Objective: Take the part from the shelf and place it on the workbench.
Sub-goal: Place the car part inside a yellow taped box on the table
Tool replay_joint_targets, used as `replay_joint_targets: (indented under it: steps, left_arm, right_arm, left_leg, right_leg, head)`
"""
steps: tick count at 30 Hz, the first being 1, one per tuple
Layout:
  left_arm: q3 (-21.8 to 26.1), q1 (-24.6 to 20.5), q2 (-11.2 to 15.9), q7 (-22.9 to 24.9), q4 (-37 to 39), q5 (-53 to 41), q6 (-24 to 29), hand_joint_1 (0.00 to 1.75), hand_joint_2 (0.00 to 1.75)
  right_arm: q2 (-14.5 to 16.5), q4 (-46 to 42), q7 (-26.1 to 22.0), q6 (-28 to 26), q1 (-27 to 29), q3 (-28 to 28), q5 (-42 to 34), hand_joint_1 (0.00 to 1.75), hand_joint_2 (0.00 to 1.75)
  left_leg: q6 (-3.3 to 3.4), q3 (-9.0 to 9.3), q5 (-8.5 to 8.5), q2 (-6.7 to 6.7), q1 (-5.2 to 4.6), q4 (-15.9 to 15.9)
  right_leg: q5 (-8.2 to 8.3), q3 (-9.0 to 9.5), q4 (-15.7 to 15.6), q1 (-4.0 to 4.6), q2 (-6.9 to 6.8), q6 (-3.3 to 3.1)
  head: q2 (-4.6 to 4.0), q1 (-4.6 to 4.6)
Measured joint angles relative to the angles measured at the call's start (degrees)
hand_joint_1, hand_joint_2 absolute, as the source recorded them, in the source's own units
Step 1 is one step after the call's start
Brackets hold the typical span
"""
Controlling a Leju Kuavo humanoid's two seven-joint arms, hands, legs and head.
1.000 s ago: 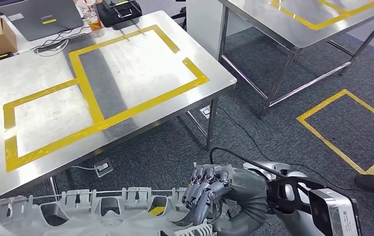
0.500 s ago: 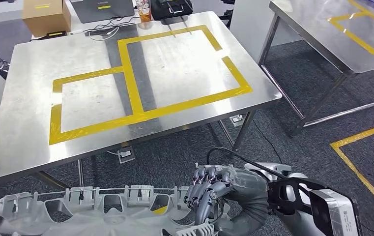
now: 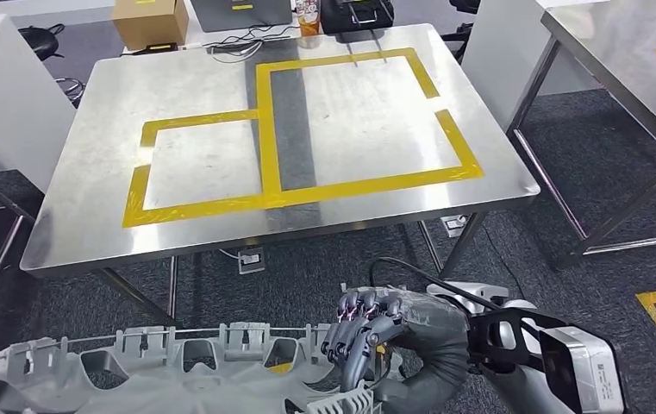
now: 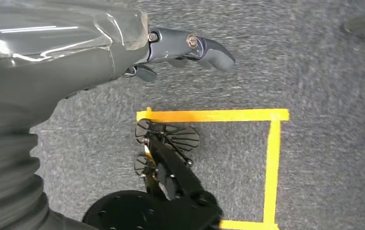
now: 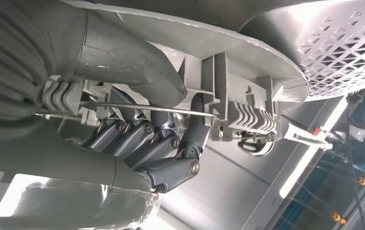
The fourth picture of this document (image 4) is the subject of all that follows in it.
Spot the black robot leg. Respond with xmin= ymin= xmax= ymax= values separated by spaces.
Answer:
xmin=82 ymin=118 xmax=224 ymax=230

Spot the yellow floor tape square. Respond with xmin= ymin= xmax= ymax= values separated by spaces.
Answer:
xmin=136 ymin=107 xmax=290 ymax=230

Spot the round metal stanchion base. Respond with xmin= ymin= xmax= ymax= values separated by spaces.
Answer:
xmin=343 ymin=11 xmax=365 ymax=35

